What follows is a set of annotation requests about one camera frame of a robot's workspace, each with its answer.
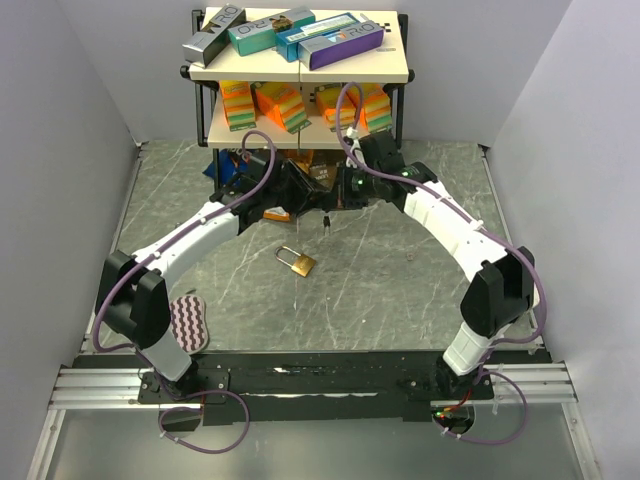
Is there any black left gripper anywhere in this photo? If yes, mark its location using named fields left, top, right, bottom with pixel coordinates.
left=263, top=160, right=331, bottom=219

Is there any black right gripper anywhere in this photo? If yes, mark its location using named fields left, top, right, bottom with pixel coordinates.
left=325, top=160, right=382, bottom=210

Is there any orange black small padlock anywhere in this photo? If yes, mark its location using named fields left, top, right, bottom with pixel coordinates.
left=263, top=207, right=291, bottom=222

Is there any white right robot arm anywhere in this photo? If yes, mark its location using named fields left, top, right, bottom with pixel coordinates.
left=337, top=127, right=548, bottom=399

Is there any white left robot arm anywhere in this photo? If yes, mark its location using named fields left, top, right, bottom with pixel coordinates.
left=94, top=150, right=323, bottom=402

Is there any orange potato chip bag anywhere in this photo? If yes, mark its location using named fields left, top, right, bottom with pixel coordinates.
left=282, top=149, right=314, bottom=173

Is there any brown paper snack bag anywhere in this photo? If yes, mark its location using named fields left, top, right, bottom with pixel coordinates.
left=309, top=149, right=345, bottom=190

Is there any blue Doritos chip bag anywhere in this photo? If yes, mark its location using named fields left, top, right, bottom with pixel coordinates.
left=202, top=148, right=248, bottom=191

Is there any sponge pack far right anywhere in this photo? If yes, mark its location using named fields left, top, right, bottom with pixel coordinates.
left=340, top=83, right=392, bottom=133

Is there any sponge pack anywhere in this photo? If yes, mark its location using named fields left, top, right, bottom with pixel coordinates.
left=314, top=83, right=356, bottom=132
left=340, top=83, right=392, bottom=133
left=251, top=82, right=310, bottom=133
left=219, top=80, right=256, bottom=131

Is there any large brass padlock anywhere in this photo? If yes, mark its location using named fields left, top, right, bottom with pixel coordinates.
left=275, top=245, right=317, bottom=278

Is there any sponge pack centre left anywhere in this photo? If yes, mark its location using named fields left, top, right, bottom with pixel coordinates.
left=251, top=82, right=310, bottom=133

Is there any sponge pack centre right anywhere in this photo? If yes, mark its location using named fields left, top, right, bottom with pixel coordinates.
left=314, top=83, right=356, bottom=132

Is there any beige black shelf rack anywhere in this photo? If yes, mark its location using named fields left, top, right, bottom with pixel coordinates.
left=179, top=6, right=416, bottom=199

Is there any sponge pack far left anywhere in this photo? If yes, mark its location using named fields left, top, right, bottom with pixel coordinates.
left=219, top=80, right=256, bottom=131

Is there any blue teal box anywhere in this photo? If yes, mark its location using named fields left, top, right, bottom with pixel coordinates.
left=275, top=12, right=360, bottom=62

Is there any purple RiO box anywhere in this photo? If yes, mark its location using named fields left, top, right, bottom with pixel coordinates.
left=298, top=21, right=385, bottom=71

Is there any teal RiO box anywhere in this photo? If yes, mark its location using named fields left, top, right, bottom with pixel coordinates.
left=229, top=6, right=316, bottom=56

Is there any purple striped sponge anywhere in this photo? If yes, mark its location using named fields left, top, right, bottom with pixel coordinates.
left=169, top=295, right=209, bottom=355

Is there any silver RiO box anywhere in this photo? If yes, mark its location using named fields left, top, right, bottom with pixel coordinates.
left=182, top=4, right=246, bottom=66

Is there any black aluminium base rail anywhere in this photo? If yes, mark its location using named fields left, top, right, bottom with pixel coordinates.
left=49, top=350, right=577, bottom=426

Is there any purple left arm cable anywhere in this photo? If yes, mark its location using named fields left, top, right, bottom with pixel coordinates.
left=90, top=130, right=279, bottom=454

